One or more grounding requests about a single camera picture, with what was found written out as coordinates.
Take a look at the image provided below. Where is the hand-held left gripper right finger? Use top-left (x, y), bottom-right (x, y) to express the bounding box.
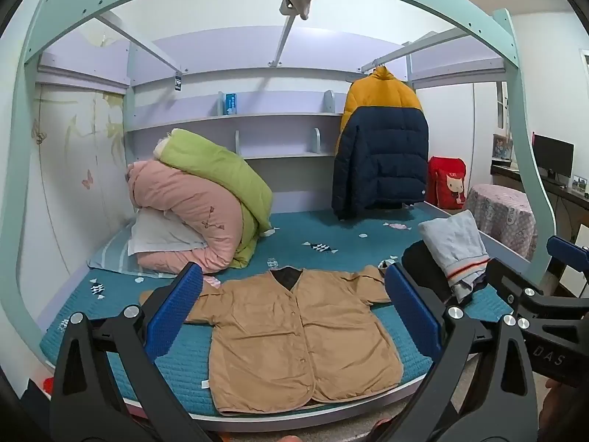
top-left (368, 262), bottom-right (539, 442)

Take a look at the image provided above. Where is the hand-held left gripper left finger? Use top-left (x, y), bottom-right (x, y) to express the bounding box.
top-left (48, 262), bottom-right (217, 442)

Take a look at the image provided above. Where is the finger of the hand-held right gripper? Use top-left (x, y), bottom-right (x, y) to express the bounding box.
top-left (487, 258), bottom-right (547, 320)
top-left (547, 235), bottom-right (589, 277)

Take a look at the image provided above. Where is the tan button-up jacket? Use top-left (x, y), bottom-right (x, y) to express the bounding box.
top-left (138, 264), bottom-right (406, 417)

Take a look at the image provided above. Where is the black garment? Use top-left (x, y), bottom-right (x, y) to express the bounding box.
top-left (402, 239), bottom-right (454, 305)

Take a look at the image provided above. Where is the folded grey garment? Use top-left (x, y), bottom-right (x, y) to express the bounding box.
top-left (418, 210), bottom-right (489, 305)

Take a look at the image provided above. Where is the white pillow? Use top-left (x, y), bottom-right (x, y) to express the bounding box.
top-left (128, 207), bottom-right (208, 256)

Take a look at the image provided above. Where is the striped light blue pillow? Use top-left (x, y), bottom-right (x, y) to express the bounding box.
top-left (87, 230), bottom-right (178, 279)

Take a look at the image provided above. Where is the black computer monitor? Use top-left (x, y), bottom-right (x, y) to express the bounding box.
top-left (531, 133), bottom-right (575, 180)

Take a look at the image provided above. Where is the dark desk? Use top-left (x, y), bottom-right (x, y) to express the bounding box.
top-left (490, 159), bottom-right (589, 213)

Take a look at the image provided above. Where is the pink quilt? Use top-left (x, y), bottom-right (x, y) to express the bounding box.
top-left (125, 161), bottom-right (244, 277)

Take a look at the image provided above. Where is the teal quilted mattress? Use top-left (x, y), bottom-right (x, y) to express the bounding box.
top-left (39, 203), bottom-right (511, 417)

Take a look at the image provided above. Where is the red cartoon cushion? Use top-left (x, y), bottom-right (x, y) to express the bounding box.
top-left (428, 157), bottom-right (466, 210)

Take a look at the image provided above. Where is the green quilt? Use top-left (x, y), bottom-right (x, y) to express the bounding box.
top-left (159, 129), bottom-right (273, 269)

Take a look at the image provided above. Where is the yellow and navy puffer jacket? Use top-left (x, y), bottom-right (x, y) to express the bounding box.
top-left (332, 65), bottom-right (430, 221)

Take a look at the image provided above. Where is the colourful picture frame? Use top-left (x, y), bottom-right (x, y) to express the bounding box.
top-left (492, 134), bottom-right (514, 159)

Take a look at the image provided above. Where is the lilac wall shelf unit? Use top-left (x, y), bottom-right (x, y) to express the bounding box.
top-left (124, 32), bottom-right (415, 162)

